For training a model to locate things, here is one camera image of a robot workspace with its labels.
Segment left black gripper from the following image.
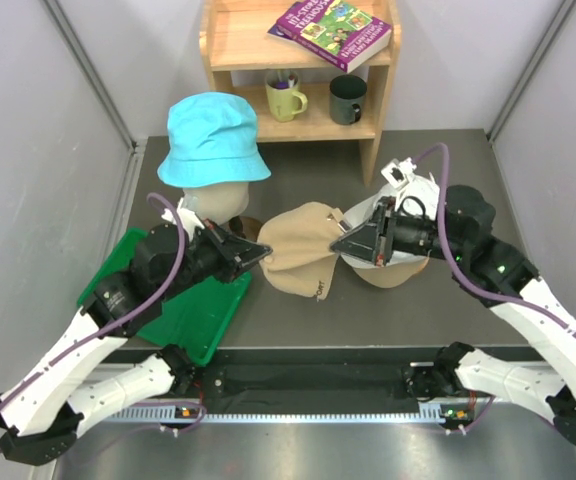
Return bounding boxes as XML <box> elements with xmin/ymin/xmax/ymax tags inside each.
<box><xmin>157</xmin><ymin>217</ymin><xmax>271</xmax><ymax>302</ymax></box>

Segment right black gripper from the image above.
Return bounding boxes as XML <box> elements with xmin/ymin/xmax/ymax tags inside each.
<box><xmin>331</xmin><ymin>196</ymin><xmax>466</xmax><ymax>267</ymax></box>

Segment tan hat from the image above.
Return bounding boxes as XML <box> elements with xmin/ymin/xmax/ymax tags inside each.
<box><xmin>353</xmin><ymin>258</ymin><xmax>428</xmax><ymax>289</ymax></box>

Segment brown hat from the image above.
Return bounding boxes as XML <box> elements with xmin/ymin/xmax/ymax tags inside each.
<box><xmin>258</xmin><ymin>202</ymin><xmax>344</xmax><ymax>301</ymax></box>

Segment white hat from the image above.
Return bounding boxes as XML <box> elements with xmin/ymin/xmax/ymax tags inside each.
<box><xmin>342</xmin><ymin>172</ymin><xmax>442</xmax><ymax>271</ymax></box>

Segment cyan bucket hat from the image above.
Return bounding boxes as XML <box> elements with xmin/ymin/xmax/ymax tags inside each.
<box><xmin>157</xmin><ymin>92</ymin><xmax>271</xmax><ymax>188</ymax></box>

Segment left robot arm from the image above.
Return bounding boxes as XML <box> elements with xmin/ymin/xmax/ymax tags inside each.
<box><xmin>0</xmin><ymin>220</ymin><xmax>272</xmax><ymax>466</ymax></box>

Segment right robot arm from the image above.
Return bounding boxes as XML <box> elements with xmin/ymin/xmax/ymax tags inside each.
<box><xmin>330</xmin><ymin>185</ymin><xmax>576</xmax><ymax>446</ymax></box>

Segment cream mannequin head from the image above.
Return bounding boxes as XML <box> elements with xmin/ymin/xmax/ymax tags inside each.
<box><xmin>181</xmin><ymin>182</ymin><xmax>249</xmax><ymax>225</ymax></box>

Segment green plastic tray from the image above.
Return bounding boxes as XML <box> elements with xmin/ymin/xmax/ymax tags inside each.
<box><xmin>76</xmin><ymin>227</ymin><xmax>253</xmax><ymax>366</ymax></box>

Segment dark green mug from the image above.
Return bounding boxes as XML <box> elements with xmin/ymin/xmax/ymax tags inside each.
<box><xmin>329</xmin><ymin>74</ymin><xmax>367</xmax><ymax>125</ymax></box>

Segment wooden shelf unit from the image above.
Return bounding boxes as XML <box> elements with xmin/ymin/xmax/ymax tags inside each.
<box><xmin>199</xmin><ymin>1</ymin><xmax>402</xmax><ymax>185</ymax></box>

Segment yellow-green mug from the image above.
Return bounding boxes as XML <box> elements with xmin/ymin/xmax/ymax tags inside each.
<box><xmin>265</xmin><ymin>76</ymin><xmax>309</xmax><ymax>122</ymax></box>

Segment pens in mug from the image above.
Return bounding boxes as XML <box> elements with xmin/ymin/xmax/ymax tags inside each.
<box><xmin>267</xmin><ymin>69</ymin><xmax>298</xmax><ymax>90</ymax></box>

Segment purple children's book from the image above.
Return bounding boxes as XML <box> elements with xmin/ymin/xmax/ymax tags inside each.
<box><xmin>274</xmin><ymin>0</ymin><xmax>393</xmax><ymax>73</ymax></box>

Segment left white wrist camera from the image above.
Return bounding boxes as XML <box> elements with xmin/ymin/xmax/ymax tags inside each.
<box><xmin>161</xmin><ymin>199</ymin><xmax>204</xmax><ymax>234</ymax></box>

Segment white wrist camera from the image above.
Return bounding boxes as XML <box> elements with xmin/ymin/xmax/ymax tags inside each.
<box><xmin>379</xmin><ymin>158</ymin><xmax>419</xmax><ymax>203</ymax></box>
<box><xmin>161</xmin><ymin>199</ymin><xmax>204</xmax><ymax>234</ymax></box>

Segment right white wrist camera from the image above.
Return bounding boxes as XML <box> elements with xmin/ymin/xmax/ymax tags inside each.
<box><xmin>379</xmin><ymin>158</ymin><xmax>419</xmax><ymax>203</ymax></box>

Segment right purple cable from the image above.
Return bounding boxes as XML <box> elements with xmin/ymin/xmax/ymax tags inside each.
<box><xmin>412</xmin><ymin>143</ymin><xmax>576</xmax><ymax>366</ymax></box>

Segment purple cable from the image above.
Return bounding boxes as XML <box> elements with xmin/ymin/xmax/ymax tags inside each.
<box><xmin>0</xmin><ymin>193</ymin><xmax>189</xmax><ymax>454</ymax></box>
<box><xmin>412</xmin><ymin>143</ymin><xmax>576</xmax><ymax>366</ymax></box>

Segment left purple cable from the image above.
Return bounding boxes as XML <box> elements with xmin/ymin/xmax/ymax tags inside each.
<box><xmin>0</xmin><ymin>193</ymin><xmax>189</xmax><ymax>454</ymax></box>

